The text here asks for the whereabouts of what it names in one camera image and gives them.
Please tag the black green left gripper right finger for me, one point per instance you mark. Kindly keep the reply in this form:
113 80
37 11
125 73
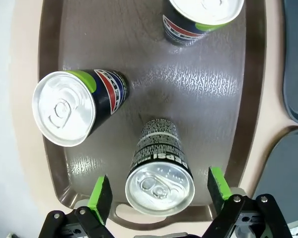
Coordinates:
217 186

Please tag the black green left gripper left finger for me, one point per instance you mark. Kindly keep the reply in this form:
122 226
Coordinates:
99 196

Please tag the Pepsi zero lime can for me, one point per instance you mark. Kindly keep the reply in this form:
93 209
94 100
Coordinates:
188 27
161 158
64 109

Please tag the dark grey serving tray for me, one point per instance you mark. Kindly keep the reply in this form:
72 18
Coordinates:
285 168
296 62

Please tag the brown plastic serving tray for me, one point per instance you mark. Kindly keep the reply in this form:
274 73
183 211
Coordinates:
188 99

